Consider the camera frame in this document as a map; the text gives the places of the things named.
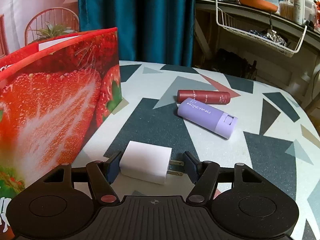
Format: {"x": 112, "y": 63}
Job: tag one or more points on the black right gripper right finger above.
{"x": 204, "y": 175}

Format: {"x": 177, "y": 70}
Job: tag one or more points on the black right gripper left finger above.
{"x": 101, "y": 174}

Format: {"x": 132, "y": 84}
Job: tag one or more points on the white charger plug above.
{"x": 146, "y": 162}

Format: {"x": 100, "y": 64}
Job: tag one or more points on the red strawberry cardboard box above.
{"x": 55, "y": 94}

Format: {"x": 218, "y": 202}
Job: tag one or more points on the purple tube box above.
{"x": 208, "y": 117}

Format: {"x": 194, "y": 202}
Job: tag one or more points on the patterned geometric tablecloth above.
{"x": 273, "y": 135}

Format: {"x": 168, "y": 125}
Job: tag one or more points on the dark red tube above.
{"x": 204, "y": 96}

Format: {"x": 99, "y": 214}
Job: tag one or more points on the grey side desk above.
{"x": 298, "y": 75}

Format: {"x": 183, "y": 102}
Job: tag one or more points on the teal blue curtain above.
{"x": 159, "y": 31}

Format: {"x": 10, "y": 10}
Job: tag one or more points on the printed chair backdrop cloth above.
{"x": 18, "y": 13}

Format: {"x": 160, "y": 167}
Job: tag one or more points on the orange plate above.
{"x": 261, "y": 5}

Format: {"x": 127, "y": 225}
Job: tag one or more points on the cotton swab jar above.
{"x": 286, "y": 10}

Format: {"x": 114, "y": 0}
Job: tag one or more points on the white bottle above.
{"x": 298, "y": 11}

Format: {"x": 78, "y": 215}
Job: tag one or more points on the white wire basket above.
{"x": 267, "y": 37}

